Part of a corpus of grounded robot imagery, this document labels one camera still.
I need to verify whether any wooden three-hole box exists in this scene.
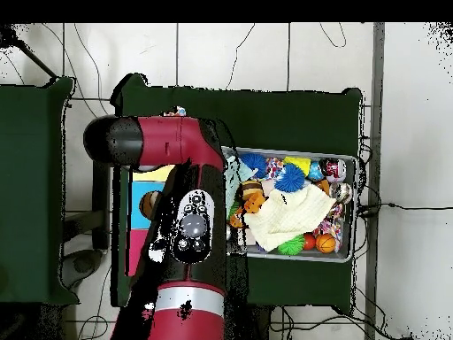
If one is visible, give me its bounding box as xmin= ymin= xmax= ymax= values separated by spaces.
xmin=125 ymin=164 xmax=175 ymax=278

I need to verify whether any shallow mesh bin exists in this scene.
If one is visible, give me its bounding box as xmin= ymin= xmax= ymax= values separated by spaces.
xmin=220 ymin=145 xmax=358 ymax=264

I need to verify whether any green spiky ball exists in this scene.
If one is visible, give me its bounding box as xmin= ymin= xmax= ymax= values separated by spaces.
xmin=277 ymin=234 xmax=306 ymax=257

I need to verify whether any black floor cable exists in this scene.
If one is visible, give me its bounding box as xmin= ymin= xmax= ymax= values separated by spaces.
xmin=357 ymin=202 xmax=453 ymax=218

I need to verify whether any toy burger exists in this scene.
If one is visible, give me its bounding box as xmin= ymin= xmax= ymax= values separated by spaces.
xmin=235 ymin=179 xmax=265 ymax=203

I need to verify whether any dark green side table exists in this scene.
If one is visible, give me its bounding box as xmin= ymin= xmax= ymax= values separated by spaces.
xmin=0 ymin=76 xmax=81 ymax=306

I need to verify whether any black upright bar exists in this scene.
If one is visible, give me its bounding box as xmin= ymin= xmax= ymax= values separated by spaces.
xmin=92 ymin=160 xmax=111 ymax=249

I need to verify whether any mint green waffle cloth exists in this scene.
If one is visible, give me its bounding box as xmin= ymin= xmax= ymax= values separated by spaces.
xmin=224 ymin=155 xmax=257 ymax=213

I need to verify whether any dark green table cloth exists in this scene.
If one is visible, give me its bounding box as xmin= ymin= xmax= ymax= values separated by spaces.
xmin=111 ymin=73 xmax=364 ymax=314

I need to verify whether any cream waffle cloth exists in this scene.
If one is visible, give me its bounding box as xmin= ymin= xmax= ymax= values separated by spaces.
xmin=242 ymin=183 xmax=337 ymax=252

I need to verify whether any crushed soda can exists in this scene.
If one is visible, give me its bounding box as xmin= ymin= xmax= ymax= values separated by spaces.
xmin=318 ymin=158 xmax=348 ymax=183

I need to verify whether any blue spiky ball with eyes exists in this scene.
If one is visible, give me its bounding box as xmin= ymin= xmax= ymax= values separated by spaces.
xmin=273 ymin=163 xmax=306 ymax=194

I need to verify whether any yellow foam wedge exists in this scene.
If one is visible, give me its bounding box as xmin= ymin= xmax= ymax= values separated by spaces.
xmin=282 ymin=156 xmax=312 ymax=176

